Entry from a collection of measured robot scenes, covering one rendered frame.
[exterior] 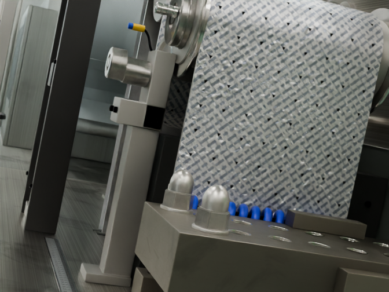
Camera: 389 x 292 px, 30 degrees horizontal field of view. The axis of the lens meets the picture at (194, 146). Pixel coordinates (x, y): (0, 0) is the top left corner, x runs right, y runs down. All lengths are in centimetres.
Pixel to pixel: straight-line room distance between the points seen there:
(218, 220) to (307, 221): 19
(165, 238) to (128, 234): 24
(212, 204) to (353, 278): 15
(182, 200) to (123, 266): 20
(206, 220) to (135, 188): 26
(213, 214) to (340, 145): 29
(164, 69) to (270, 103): 14
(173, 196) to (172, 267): 13
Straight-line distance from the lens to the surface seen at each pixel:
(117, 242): 95
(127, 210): 94
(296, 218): 85
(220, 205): 69
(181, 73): 90
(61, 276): 95
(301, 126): 91
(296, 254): 71
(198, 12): 87
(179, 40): 90
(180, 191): 78
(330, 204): 94
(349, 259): 73
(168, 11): 89
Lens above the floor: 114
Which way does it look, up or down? 3 degrees down
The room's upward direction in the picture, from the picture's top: 12 degrees clockwise
